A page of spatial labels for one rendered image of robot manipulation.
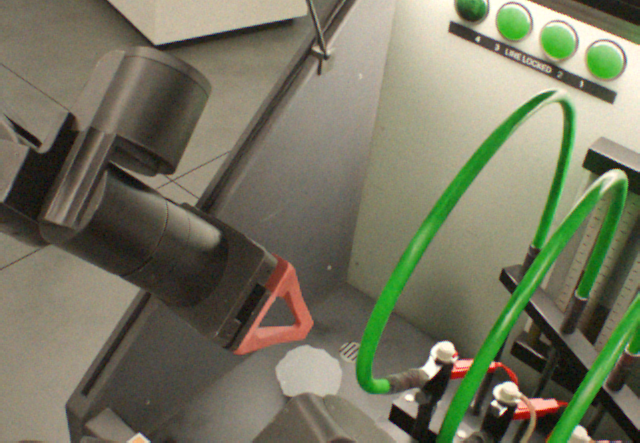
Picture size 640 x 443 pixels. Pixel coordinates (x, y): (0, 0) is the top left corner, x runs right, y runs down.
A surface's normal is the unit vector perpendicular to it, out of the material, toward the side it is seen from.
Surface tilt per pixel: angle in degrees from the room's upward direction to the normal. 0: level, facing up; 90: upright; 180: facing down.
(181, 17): 90
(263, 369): 0
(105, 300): 0
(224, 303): 46
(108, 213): 68
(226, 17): 90
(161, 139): 63
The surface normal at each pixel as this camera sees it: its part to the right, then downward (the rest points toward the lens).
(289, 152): 0.77, 0.46
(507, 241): -0.64, 0.41
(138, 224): 0.76, 0.05
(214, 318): -0.57, -0.43
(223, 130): 0.11, -0.79
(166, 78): 0.29, -0.16
